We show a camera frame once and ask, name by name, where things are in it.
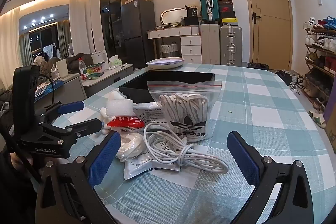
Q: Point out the clear zip bag of laces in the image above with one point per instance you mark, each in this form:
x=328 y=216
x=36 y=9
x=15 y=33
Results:
x=183 y=113

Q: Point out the colourful printed bowl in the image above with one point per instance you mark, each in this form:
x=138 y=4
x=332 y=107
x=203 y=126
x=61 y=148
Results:
x=97 y=69

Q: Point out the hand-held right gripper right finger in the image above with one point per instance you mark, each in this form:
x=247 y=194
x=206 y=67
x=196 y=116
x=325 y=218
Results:
x=242 y=158

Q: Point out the grey drawer cabinet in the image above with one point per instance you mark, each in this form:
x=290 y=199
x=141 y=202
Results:
x=71 y=90

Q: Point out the open cardboard box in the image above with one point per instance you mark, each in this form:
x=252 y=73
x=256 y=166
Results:
x=331 y=134

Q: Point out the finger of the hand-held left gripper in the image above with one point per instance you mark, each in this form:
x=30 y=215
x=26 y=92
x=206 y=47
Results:
x=86 y=125
x=71 y=107

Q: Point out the green and white tissue packet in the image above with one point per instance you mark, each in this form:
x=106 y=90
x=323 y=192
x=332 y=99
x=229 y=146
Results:
x=115 y=61

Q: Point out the white appliance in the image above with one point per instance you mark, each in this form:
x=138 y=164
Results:
x=99 y=57

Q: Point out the grey refrigerator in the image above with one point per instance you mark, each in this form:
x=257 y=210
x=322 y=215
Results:
x=137 y=29

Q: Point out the black and yellow shoe box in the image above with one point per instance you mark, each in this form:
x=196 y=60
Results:
x=229 y=22

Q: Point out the red and white packet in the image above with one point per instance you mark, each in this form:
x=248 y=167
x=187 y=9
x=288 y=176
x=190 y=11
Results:
x=123 y=124

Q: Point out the teal suitcase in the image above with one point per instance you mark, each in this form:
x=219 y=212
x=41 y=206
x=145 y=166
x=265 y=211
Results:
x=208 y=3

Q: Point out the white foil packet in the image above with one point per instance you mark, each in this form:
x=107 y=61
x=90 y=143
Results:
x=136 y=169

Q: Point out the tan door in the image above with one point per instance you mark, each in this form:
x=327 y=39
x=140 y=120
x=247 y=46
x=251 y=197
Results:
x=270 y=29

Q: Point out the black shoe box red logo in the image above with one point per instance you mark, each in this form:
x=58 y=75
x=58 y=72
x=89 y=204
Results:
x=227 y=8

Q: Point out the silver suitcase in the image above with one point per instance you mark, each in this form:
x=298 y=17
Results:
x=231 y=43

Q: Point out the cluster of dark shoes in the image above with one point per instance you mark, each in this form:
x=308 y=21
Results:
x=288 y=78

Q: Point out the beige suitcase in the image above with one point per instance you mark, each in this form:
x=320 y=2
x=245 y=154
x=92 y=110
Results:
x=210 y=43

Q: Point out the black paper bag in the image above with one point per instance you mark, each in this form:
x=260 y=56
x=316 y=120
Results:
x=193 y=14

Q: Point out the shoe rack with shoes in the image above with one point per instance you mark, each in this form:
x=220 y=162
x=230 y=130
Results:
x=329 y=45

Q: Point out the white oval mirror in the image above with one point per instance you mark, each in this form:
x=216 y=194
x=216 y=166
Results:
x=173 y=15

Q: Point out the white printed packet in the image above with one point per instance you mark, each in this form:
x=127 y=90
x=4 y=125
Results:
x=147 y=115

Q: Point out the black rectangular box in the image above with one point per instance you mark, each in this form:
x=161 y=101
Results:
x=131 y=94

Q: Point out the pile of clothes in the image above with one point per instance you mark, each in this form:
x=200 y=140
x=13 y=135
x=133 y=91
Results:
x=47 y=64

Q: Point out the white sheer curtain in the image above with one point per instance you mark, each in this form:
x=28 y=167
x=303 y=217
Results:
x=78 y=24

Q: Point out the white dresser with drawers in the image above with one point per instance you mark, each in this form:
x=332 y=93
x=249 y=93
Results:
x=191 y=48

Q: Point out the woven basket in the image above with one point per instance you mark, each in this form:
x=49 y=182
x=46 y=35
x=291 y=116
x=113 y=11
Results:
x=169 y=50

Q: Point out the white oval plate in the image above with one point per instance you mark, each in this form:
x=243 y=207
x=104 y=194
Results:
x=165 y=63

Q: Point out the wooden shoe rack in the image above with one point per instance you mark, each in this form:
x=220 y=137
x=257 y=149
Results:
x=309 y=61

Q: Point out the green and white slippers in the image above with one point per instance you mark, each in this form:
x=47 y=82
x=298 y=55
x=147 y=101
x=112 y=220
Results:
x=317 y=117

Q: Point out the grey coffee table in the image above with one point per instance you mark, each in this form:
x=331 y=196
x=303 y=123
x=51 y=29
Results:
x=110 y=82

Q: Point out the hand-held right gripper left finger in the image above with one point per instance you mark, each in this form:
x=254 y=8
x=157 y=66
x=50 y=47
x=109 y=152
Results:
x=105 y=158

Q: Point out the red label water bottle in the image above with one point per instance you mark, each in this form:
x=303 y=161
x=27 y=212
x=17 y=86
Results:
x=83 y=70

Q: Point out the black glass cabinet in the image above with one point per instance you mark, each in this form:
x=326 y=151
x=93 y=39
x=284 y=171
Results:
x=110 y=16

